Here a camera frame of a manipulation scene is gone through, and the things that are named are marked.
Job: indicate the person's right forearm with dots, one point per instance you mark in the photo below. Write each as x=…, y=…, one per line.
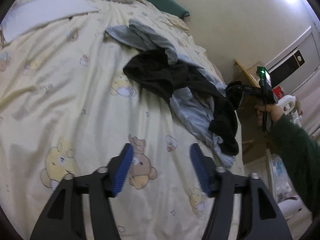
x=297, y=150

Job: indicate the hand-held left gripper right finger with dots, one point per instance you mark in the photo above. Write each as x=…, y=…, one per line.
x=198, y=170

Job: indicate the white round object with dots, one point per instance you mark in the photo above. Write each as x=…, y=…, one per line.
x=291, y=208

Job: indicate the red container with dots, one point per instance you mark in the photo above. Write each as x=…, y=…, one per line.
x=278, y=92

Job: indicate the white microwave oven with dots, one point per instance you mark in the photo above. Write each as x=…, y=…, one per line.
x=287, y=65

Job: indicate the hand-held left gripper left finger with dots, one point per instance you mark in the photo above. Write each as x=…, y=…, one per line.
x=123, y=172

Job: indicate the cream cartoon print duvet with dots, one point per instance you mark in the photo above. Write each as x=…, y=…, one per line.
x=62, y=92

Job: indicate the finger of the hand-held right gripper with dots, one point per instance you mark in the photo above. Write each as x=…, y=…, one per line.
x=250, y=91

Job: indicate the black garment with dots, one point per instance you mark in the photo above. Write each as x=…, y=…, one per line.
x=155, y=75

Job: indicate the pale blue grey garment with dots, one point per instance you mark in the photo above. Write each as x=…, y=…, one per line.
x=192, y=110

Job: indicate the wooden shelf unit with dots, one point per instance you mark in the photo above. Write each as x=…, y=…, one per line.
x=250, y=120

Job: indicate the white printed t-shirt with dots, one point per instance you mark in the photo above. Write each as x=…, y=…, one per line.
x=45, y=15

